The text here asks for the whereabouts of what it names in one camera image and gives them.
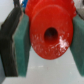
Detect gripper green padded right finger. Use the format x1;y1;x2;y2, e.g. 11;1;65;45
70;14;84;68

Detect gripper green padded left finger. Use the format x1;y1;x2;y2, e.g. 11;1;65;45
0;7;31;77

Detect red gear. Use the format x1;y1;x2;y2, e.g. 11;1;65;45
25;0;76;60

